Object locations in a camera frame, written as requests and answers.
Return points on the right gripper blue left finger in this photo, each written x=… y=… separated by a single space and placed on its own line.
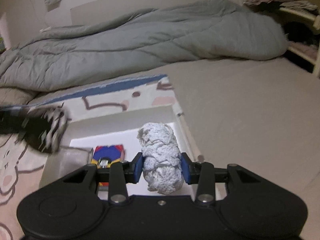
x=122 y=173

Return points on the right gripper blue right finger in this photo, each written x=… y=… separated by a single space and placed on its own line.
x=203 y=175

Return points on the black claw hair clip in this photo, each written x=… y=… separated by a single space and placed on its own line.
x=43 y=128

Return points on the colourful playing card box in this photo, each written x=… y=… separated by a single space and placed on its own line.
x=105 y=156

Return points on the beige fluffy pillow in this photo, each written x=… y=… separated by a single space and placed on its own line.
x=15 y=96

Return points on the cartoon bear blanket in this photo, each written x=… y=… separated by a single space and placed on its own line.
x=22 y=167

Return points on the white cardboard box tray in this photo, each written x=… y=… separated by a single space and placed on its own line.
x=81 y=138

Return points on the grey duvet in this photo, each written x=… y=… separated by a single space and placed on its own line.
x=64 y=57

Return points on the right wooden shelf unit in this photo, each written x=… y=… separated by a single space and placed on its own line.
x=300 y=22

